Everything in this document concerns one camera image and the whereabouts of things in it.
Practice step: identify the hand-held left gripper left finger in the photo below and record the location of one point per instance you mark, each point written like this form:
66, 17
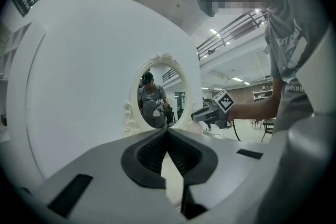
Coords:
105, 178

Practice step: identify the white cube shelving unit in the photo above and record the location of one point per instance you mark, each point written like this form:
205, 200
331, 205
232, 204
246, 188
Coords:
13, 47

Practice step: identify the black balcony railing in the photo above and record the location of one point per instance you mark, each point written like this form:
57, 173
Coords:
236, 29

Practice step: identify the person's right forearm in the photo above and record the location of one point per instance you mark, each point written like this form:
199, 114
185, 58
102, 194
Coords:
254, 110

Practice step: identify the wall shelf with items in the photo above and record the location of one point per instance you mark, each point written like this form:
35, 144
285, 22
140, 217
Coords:
262, 93

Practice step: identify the dark wooden chair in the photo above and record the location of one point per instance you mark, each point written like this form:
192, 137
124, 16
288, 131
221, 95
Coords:
269, 126

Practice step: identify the oval mirror with ornate frame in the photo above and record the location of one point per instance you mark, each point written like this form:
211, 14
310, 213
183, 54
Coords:
157, 78

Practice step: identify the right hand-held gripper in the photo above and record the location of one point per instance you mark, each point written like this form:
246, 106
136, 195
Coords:
223, 102

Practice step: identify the person's grey printed t-shirt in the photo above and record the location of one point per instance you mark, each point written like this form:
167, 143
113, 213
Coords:
288, 34

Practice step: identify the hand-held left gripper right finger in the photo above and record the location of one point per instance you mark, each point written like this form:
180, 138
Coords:
231, 165

